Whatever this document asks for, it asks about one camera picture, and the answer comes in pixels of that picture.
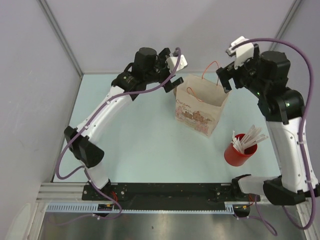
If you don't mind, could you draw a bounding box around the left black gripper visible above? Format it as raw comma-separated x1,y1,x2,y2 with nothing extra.
144,48,183,93

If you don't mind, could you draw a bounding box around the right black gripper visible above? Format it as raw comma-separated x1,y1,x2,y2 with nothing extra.
215,49,266,98

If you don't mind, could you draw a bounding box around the paper takeout bag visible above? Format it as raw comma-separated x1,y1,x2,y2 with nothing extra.
175,74,229,138

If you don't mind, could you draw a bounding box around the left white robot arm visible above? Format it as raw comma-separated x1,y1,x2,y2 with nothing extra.
64,47,188,200

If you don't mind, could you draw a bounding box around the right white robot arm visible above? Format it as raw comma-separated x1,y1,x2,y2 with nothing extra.
216,50,320,206

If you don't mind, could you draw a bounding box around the red straw holder cup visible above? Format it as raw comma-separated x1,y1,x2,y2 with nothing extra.
223,141,258,167

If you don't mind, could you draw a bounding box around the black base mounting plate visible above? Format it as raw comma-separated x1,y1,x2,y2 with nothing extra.
82,182,251,211

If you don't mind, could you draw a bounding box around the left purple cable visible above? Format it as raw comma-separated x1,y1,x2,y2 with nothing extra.
49,46,182,226

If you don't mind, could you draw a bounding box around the purple cable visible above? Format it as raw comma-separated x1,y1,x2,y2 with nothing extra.
49,46,182,226
233,37,317,237

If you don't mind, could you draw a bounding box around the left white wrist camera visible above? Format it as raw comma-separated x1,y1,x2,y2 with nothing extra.
166,54,188,73

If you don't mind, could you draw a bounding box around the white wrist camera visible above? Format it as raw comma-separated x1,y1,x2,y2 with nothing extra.
225,36,255,70
166,54,188,73

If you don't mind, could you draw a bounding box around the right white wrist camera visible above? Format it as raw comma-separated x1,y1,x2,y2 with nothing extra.
225,36,255,70

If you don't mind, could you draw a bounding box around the white slotted cable duct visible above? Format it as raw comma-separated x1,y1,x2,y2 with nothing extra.
46,201,237,215

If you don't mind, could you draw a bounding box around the aluminium frame rail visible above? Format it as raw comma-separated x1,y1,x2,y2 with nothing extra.
36,182,85,203

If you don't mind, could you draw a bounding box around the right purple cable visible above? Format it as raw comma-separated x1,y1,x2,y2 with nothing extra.
233,37,317,237

